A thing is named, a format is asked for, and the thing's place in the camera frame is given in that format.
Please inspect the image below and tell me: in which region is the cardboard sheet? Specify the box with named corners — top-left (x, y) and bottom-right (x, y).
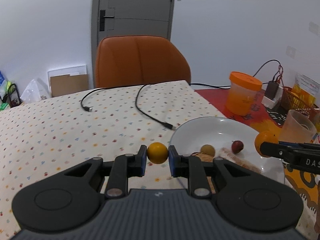
top-left (50, 74), bottom-right (89, 97)

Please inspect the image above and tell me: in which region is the white plastic bag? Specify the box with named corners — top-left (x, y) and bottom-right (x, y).
top-left (20, 78), bottom-right (51, 103)

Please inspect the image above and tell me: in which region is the grey door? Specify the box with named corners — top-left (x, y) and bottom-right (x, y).
top-left (90, 0), bottom-right (177, 53)

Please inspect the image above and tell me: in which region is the small tangerine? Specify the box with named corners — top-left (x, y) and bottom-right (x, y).
top-left (147, 142), bottom-right (169, 164)

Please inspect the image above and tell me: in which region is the white power strip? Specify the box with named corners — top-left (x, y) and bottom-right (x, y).
top-left (261, 86), bottom-right (283, 109)

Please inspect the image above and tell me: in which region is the orange wire basket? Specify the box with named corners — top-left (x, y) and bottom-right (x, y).
top-left (280, 86), bottom-right (319, 119)

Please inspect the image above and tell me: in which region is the snack bag in basket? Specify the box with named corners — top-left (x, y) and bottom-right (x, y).
top-left (291, 73), bottom-right (320, 106)

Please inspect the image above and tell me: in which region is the brown longan fruit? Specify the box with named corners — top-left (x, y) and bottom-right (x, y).
top-left (200, 144), bottom-right (215, 157)

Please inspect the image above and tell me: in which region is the red cherry tomato in plate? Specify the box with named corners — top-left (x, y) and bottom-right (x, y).
top-left (231, 140), bottom-right (244, 154)

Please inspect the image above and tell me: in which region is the black metal rack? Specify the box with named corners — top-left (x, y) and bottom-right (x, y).
top-left (1, 83), bottom-right (22, 108)

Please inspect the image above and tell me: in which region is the white board against wall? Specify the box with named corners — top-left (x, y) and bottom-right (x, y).
top-left (47, 65), bottom-right (87, 80)

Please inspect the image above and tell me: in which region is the black usb cable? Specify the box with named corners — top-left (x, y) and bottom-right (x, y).
top-left (134, 82), bottom-right (231, 131)
top-left (80, 84), bottom-right (151, 112)

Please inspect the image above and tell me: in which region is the red orange table mat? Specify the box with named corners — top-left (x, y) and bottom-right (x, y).
top-left (196, 89), bottom-right (318, 208)

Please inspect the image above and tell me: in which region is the black charger plug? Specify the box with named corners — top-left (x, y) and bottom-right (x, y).
top-left (265, 81), bottom-right (279, 100)

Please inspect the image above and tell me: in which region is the orange leather chair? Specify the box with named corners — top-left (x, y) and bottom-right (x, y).
top-left (95, 35), bottom-right (191, 88)

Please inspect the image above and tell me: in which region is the grey power cable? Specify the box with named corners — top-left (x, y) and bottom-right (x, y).
top-left (253, 59), bottom-right (281, 78)

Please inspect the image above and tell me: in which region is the black usb cable right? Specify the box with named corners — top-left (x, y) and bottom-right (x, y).
top-left (134, 82), bottom-right (231, 131)

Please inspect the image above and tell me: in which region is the orange lidded plastic jar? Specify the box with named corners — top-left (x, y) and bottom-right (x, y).
top-left (225, 71), bottom-right (263, 116)

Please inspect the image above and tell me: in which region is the dotted white tablecloth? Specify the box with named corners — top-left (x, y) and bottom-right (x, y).
top-left (0, 80), bottom-right (316, 238)

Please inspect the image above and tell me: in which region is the black door handle lock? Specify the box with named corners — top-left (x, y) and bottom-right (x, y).
top-left (99, 10), bottom-right (114, 31)

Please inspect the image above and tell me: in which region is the black usb cable left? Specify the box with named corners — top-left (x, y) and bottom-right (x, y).
top-left (80, 84), bottom-right (151, 112)

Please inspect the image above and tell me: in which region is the large orange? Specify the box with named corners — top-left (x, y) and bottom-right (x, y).
top-left (254, 130), bottom-right (280, 158)

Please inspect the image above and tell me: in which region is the white round plate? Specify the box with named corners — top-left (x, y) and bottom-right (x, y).
top-left (169, 116), bottom-right (285, 184)

